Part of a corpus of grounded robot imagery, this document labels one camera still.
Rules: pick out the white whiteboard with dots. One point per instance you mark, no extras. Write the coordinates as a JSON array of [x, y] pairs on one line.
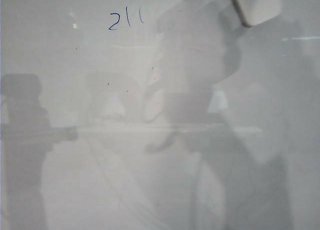
[[100, 165]]

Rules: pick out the blue marker writing 211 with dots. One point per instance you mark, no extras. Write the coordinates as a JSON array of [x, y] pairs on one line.
[[113, 22]]

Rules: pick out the white whiteboard eraser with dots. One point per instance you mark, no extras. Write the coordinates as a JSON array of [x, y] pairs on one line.
[[260, 6]]

